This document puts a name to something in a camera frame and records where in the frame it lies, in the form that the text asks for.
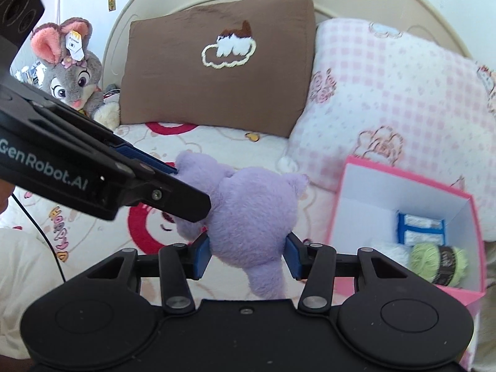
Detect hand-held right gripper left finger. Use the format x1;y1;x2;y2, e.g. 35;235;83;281
85;232;212;312

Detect printed bear blanket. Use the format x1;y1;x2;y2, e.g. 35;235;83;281
0;122;349;303

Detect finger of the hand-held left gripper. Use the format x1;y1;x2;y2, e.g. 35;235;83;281
134;176;212;223
112;143;179;176

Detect pink checked pillow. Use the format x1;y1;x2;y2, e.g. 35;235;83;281
278;17;496;243

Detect black cable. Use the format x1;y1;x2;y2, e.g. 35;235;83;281
11;190;66;283

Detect gold curtain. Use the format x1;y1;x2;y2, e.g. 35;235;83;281
471;236;496;372

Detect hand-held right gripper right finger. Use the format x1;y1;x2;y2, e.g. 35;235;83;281
285;232;409;312

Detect pink cardboard box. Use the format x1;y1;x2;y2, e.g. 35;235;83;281
323;155;487;372

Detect green yarn ball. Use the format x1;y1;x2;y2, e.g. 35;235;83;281
410;242;469;287

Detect shiny crumpled wrappers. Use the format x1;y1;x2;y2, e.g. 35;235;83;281
10;60;53;86

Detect blue twin packet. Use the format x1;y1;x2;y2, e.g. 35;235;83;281
396;210;446;246

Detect person's white clothing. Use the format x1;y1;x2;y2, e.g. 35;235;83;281
0;228;64;372

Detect purple plush toy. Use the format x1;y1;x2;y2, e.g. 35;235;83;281
174;151;310;301

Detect grey bunny plush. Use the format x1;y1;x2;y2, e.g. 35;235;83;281
30;17;122;131

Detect brown pillow with cloud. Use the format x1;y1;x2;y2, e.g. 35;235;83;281
119;0;316;138

